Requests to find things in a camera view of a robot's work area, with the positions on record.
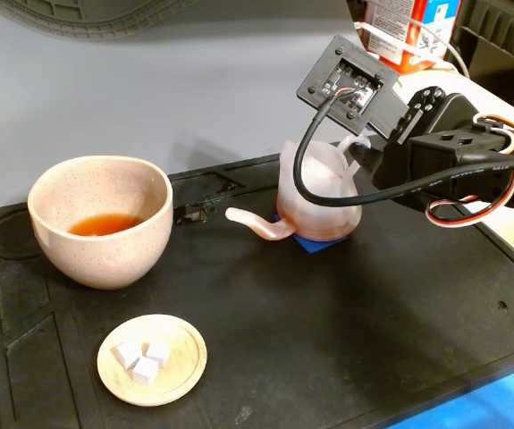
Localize black silicone work mat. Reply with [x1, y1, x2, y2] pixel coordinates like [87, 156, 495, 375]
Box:
[0, 133, 514, 429]

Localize translucent gooseneck kettle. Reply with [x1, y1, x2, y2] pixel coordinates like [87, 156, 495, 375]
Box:
[224, 135, 373, 242]

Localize thick black camera cable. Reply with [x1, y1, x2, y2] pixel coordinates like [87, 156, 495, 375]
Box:
[292, 96, 514, 209]

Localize orange and white box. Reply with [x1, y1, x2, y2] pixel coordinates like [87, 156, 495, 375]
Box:
[363, 0, 463, 75]

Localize beige speckled ceramic cup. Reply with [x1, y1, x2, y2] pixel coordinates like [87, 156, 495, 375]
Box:
[27, 155, 174, 290]

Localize black slatted crate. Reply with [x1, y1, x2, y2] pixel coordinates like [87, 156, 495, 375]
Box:
[455, 0, 514, 75]

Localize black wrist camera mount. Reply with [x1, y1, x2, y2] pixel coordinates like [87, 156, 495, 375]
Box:
[296, 34, 412, 142]

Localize white sugar cube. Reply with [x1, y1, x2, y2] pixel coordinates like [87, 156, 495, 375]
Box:
[145, 339, 172, 368]
[111, 341, 143, 371]
[131, 356, 160, 387]

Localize grey backdrop sheet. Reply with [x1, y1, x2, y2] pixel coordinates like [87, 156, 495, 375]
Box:
[0, 0, 390, 211]

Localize flat white cable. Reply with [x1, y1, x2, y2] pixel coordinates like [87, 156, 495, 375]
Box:
[353, 21, 417, 51]

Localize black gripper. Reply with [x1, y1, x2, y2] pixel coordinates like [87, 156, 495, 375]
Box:
[349, 86, 514, 214]

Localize blue table cover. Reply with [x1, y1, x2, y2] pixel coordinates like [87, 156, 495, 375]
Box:
[385, 361, 514, 429]

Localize round wooden saucer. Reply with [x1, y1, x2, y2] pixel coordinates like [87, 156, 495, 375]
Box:
[97, 314, 208, 408]

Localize red white black servo wires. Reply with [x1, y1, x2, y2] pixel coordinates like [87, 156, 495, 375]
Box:
[425, 114, 514, 230]

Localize blue tape patch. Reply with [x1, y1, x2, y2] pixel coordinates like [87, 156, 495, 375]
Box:
[274, 214, 348, 255]

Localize dark grey ribbed mat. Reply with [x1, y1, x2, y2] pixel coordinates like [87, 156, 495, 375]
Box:
[0, 0, 222, 42]

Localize thin white cable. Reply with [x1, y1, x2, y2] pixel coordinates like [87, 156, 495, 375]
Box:
[410, 17, 471, 78]

